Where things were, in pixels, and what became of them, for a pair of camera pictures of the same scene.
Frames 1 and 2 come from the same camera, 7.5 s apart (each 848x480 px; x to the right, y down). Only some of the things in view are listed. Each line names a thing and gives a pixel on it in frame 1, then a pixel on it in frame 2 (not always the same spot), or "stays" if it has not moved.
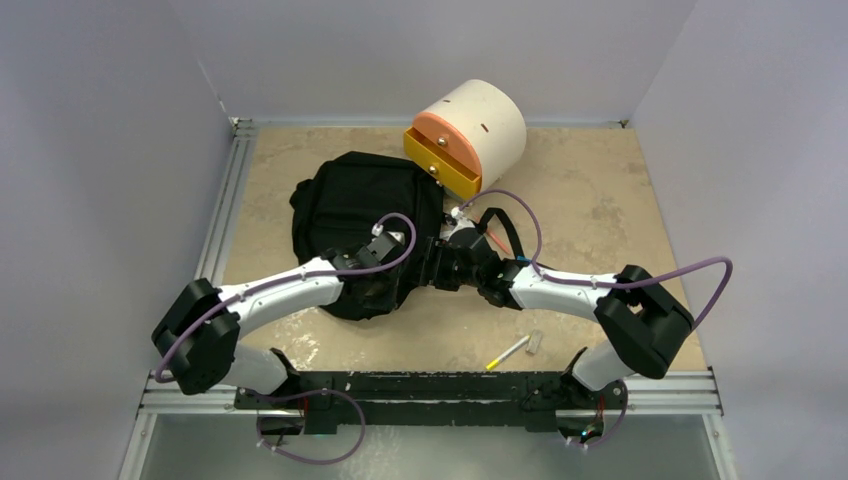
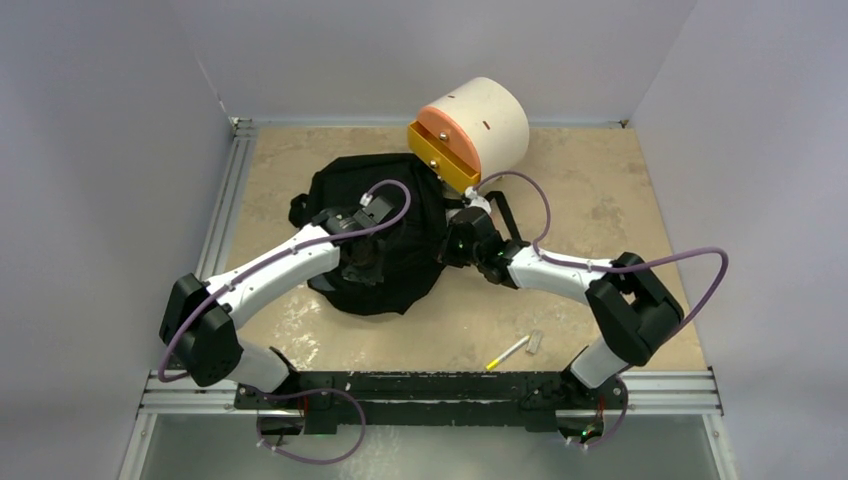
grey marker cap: (534, 341) stays
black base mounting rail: (532, 399) stays
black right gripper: (436, 253) to (447, 250)
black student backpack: (368, 204) stays
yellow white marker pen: (494, 362) stays
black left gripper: (386, 301) to (367, 276)
